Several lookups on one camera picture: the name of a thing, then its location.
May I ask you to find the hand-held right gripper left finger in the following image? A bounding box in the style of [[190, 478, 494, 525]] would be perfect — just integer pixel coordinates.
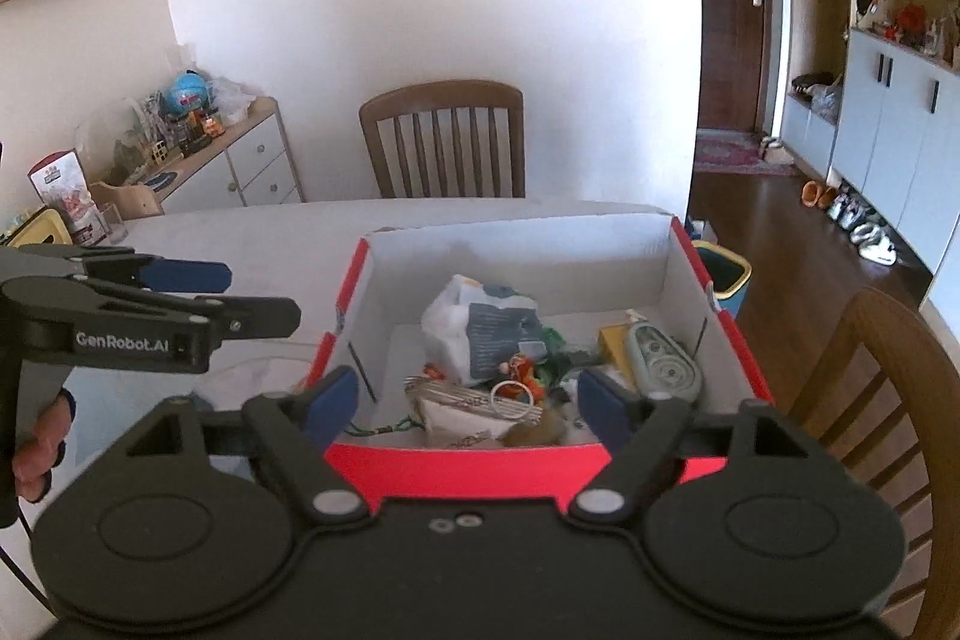
[[127, 365, 372, 525]]

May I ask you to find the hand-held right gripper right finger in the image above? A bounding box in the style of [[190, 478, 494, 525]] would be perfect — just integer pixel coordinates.
[[570, 366, 818, 525]]

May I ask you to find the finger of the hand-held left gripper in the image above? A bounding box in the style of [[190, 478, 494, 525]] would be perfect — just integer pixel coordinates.
[[0, 275, 302, 341], [0, 245, 233, 295]]

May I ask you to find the small yellow box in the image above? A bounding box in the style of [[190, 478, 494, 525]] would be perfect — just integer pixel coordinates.
[[598, 323, 638, 378]]

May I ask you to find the green white correction tape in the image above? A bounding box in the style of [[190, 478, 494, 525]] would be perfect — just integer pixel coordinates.
[[624, 321, 704, 402]]

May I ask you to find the brown snack packet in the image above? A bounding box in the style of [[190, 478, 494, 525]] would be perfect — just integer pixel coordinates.
[[405, 376, 545, 453]]

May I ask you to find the white tissue packet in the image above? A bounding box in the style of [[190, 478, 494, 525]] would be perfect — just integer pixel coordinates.
[[420, 275, 545, 386]]

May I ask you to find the red cardboard box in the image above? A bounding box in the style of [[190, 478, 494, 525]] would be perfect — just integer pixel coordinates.
[[304, 211, 775, 507]]

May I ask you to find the person's left hand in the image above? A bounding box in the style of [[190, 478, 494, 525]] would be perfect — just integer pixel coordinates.
[[11, 389, 77, 504]]

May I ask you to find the light wooden stand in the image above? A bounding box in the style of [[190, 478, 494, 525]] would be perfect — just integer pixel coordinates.
[[88, 181, 166, 217]]

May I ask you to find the white wooden sideboard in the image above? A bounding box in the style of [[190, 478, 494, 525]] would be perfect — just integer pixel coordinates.
[[112, 96, 305, 214]]

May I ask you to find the red white snack bag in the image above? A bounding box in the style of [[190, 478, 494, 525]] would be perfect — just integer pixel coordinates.
[[28, 149, 110, 247]]

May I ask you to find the blue bin with yellow rim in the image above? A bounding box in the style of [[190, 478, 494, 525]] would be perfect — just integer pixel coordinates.
[[690, 239, 752, 320]]

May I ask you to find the crumpled clear plastic bag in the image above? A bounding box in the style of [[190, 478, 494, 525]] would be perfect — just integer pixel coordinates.
[[206, 77, 256, 124]]

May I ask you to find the blue globe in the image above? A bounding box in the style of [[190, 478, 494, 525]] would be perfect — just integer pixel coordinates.
[[166, 68, 209, 118]]

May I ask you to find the brown wooden round-back chair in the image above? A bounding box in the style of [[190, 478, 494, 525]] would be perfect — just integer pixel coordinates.
[[780, 287, 942, 637]]

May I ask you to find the patterned red rug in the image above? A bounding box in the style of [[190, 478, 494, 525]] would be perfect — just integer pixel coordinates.
[[694, 130, 796, 178]]

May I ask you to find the dark wooden slatted chair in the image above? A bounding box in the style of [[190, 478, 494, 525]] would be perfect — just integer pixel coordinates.
[[358, 79, 526, 200]]

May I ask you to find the row of shoes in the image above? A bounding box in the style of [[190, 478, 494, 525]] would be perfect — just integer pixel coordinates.
[[799, 179, 899, 266]]

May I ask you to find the red flower decoration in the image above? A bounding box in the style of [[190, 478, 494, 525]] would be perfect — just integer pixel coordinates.
[[896, 2, 929, 41]]

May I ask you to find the black cable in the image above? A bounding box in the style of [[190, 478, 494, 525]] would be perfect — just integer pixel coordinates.
[[0, 497, 57, 618]]

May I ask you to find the grey blue wall cabinet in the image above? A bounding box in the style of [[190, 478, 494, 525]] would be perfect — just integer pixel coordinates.
[[780, 0, 960, 277]]

